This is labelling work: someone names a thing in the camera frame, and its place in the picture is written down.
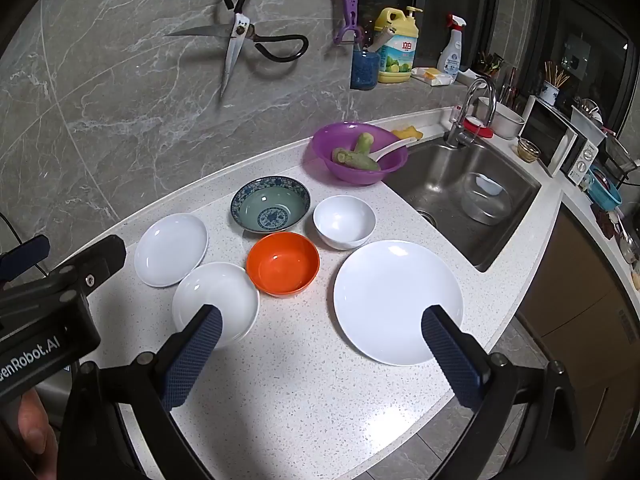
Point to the purple peeler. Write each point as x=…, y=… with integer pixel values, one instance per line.
x=350, y=0

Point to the white microwave oven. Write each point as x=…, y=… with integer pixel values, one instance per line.
x=580, y=160

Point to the wooden cabinet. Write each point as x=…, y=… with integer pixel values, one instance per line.
x=575, y=300

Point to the orange bowl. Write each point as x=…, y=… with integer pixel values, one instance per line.
x=282, y=265

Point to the large white plate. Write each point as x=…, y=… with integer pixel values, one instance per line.
x=390, y=300

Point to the white spoon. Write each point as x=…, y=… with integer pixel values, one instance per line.
x=395, y=146

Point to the person's left hand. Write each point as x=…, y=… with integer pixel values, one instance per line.
x=32, y=430

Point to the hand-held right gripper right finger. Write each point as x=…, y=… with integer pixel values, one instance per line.
x=450, y=360

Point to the blue patterned bowl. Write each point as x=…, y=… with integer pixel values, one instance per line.
x=270, y=205

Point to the blue plastic basin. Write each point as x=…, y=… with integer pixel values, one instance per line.
x=607, y=195

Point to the bundle of chopsticks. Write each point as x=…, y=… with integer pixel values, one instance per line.
x=555, y=76

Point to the blue utensil cup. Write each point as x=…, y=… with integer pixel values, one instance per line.
x=364, y=70

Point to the white bowl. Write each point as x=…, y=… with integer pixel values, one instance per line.
x=345, y=220

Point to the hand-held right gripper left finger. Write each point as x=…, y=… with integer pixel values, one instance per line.
x=195, y=355

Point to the purple plastic bowl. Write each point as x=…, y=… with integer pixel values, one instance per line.
x=320, y=145

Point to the chrome faucet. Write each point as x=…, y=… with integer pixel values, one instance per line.
x=457, y=130

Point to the yellow sponge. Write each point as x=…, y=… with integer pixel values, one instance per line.
x=407, y=133

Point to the small white plate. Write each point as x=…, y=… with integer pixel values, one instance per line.
x=215, y=290
x=170, y=250

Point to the small amber glass bowl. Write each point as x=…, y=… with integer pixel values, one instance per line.
x=529, y=150

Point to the green vegetable piece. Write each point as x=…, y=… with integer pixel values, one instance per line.
x=365, y=142
x=350, y=159

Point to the stainless steel sink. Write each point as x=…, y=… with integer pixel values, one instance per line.
x=440, y=195

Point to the clear glass bowl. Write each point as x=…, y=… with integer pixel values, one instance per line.
x=485, y=210

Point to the blue white chopstick holder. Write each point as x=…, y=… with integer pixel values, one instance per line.
x=548, y=94

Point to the metal pot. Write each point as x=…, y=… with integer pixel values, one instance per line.
x=505, y=122

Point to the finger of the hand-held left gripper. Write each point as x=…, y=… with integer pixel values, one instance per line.
x=22, y=255
x=95, y=265

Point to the yellow white sponge packet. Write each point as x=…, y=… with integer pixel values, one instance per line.
x=432, y=76

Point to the dark window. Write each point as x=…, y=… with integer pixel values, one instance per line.
x=565, y=35

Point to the yellow detergent bottle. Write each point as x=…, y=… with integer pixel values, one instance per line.
x=395, y=55

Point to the red silicone holder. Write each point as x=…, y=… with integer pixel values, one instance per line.
x=482, y=130

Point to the white spray bottle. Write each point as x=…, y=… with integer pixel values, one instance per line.
x=450, y=57

